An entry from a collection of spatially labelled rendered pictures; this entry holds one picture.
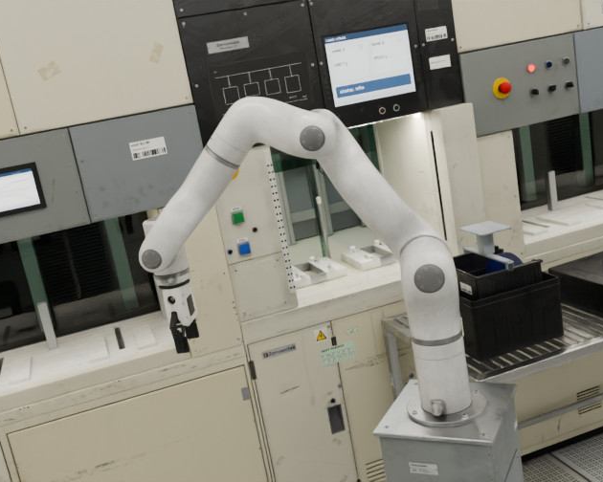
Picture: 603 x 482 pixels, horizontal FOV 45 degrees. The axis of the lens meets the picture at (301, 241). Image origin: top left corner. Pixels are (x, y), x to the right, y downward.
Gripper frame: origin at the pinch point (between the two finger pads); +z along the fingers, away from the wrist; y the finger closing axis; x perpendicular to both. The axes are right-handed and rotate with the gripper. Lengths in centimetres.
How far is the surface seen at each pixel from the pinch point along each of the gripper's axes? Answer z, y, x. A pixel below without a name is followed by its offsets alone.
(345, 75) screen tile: -55, 69, -44
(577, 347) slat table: 25, 26, -97
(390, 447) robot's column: 29, -9, -45
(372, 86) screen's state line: -50, 72, -52
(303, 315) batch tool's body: 17, 57, -20
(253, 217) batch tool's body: -18, 54, -10
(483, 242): -4, 39, -77
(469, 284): 5, 31, -71
